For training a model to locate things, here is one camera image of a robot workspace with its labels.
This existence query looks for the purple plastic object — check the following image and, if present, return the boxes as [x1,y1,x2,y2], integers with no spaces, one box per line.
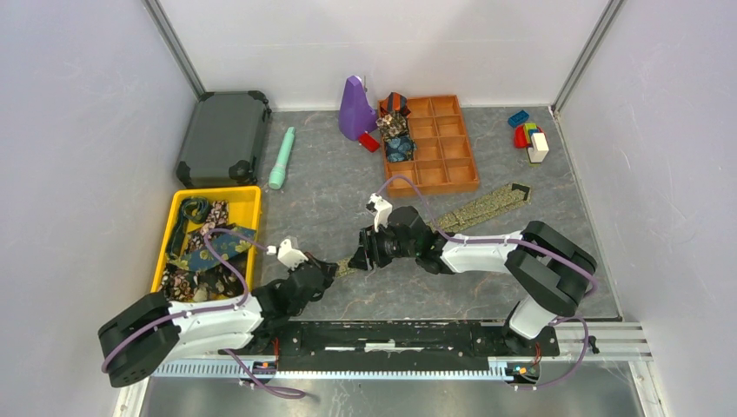
[338,76,377,142]

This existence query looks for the mint green flashlight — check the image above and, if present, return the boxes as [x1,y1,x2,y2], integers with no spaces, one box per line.
[268,127,295,189]

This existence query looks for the blue toy brick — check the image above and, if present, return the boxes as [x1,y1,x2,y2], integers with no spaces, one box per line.
[508,110,529,129]

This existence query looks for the dark grey suitcase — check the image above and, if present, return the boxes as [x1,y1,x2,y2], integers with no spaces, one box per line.
[175,90,272,189]

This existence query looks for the yellow plastic bin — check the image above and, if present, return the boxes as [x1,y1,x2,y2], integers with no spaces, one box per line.
[151,186,262,292]

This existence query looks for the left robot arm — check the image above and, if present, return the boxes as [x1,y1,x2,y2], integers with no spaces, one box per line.
[97,256,340,387]

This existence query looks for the olive green leaf-pattern tie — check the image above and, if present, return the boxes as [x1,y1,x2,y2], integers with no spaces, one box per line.
[335,182,533,279]

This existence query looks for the rolled orange navy tie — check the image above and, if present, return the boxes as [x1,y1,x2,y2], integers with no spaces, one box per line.
[379,92,411,117]

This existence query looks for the blue yellow-flower tie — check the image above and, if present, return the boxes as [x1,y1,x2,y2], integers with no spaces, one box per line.
[167,226,256,272]

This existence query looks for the red toy block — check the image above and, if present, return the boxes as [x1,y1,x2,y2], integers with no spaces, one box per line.
[513,124,530,149]

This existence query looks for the white toy block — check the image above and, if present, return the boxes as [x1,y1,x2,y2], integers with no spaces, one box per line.
[528,132,549,164]

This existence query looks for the rolled blue paisley tie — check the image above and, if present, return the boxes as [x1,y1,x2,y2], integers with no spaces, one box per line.
[384,135,416,163]

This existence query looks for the orange wooden compartment tray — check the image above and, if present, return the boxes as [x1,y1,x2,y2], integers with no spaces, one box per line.
[383,95,480,197]

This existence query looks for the dark green striped tie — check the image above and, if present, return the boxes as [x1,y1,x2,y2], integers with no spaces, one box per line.
[165,196,212,260]

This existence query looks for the dark brown-leaf tie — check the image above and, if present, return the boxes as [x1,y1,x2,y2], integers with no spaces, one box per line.
[155,264,244,302]

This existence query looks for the black pink-floral tie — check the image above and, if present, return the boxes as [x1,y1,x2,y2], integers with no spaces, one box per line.
[183,200,229,255]

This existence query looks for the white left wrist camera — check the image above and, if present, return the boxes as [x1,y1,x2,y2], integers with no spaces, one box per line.
[266,236,309,270]

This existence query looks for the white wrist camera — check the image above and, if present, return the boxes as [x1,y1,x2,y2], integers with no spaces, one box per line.
[366,193,393,232]
[266,236,309,270]

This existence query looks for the green toy block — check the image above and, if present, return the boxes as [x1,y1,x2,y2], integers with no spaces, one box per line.
[522,122,540,136]

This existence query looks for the rolled brown floral tie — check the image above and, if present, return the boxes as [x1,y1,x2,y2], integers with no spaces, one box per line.
[376,112,409,140]

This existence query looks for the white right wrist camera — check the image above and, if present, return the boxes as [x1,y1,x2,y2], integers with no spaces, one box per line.
[366,193,393,232]

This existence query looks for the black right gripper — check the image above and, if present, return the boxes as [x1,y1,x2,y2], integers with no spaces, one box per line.
[348,221,418,272]

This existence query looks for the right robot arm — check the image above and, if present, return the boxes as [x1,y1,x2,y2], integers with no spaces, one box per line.
[347,206,598,354]

